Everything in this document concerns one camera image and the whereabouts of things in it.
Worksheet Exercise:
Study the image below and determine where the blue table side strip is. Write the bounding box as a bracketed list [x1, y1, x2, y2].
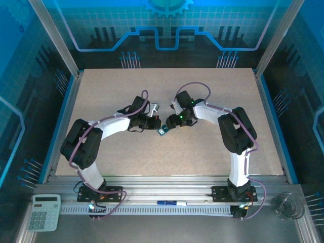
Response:
[260, 74, 299, 184]
[37, 75, 76, 184]

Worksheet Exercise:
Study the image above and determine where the blue white marker pen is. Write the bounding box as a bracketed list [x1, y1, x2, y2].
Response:
[156, 200, 188, 207]

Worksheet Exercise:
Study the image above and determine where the white calculator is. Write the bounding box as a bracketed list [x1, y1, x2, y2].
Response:
[27, 193, 62, 232]

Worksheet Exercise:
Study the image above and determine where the clear glass beaker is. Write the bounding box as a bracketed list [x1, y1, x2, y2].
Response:
[272, 191, 304, 220]

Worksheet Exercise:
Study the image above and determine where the aluminium corner beam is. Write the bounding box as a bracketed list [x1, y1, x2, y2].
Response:
[297, 219, 320, 243]
[15, 229, 36, 243]

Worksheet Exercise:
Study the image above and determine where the long aluminium base rail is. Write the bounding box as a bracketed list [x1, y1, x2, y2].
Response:
[35, 174, 303, 206]

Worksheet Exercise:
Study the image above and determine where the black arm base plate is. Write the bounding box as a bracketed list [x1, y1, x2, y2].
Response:
[211, 186, 258, 203]
[76, 186, 124, 203]

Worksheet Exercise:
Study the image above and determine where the grey slotted cable duct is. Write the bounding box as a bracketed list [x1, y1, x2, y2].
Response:
[60, 204, 235, 216]

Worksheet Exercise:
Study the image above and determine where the black cable hub with LED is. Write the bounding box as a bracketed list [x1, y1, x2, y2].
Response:
[87, 199, 107, 221]
[230, 204, 251, 220]

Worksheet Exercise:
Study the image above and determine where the aluminium frame post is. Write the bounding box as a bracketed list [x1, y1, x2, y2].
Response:
[27, 0, 84, 78]
[254, 0, 306, 78]

